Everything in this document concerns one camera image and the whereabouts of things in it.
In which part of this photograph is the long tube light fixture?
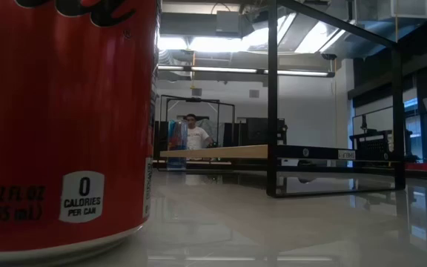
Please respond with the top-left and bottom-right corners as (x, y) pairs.
(156, 65), (336, 78)

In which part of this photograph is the red Coke Zero can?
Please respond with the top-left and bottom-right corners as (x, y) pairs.
(0, 0), (162, 266)

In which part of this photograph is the white ceiling box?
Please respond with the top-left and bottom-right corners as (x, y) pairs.
(378, 0), (427, 20)

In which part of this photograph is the black background cabinet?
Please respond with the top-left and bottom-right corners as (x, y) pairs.
(222, 117), (288, 148)

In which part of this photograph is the wooden shelf with black frame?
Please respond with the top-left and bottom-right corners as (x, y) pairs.
(159, 0), (407, 198)

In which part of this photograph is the person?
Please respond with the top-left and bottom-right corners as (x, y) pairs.
(183, 113), (214, 151)

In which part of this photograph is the grey ceiling box unit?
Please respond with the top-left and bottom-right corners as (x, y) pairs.
(215, 10), (242, 36)

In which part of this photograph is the black equipment stand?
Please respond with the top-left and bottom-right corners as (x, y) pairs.
(349, 114), (414, 164)

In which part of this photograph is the black table frame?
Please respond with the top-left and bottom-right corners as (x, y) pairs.
(153, 158), (427, 183)

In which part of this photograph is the black background rig frame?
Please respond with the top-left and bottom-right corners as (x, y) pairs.
(159, 94), (236, 149)

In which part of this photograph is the bright ceiling light panel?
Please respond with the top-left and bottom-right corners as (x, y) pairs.
(156, 33), (254, 53)

